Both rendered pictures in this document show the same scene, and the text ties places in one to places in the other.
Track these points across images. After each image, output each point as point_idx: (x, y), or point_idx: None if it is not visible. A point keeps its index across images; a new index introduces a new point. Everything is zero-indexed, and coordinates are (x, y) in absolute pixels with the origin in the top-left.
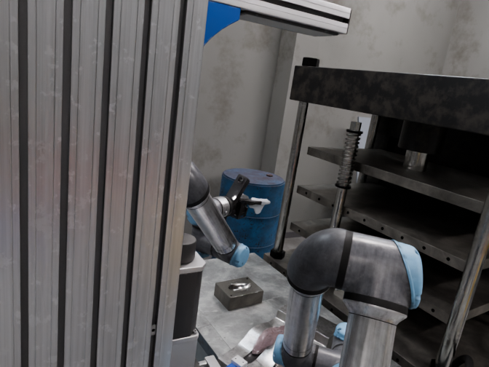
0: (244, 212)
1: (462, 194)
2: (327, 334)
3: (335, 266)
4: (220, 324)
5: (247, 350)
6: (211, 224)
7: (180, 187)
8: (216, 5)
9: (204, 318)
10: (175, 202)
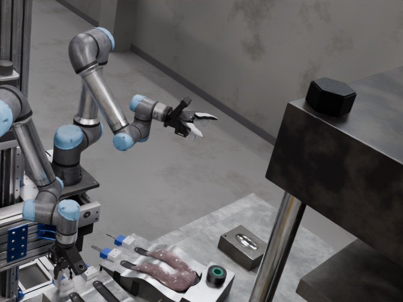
0: (182, 132)
1: (330, 261)
2: (188, 296)
3: None
4: (192, 242)
5: (149, 249)
6: (92, 96)
7: None
8: None
9: (195, 232)
10: None
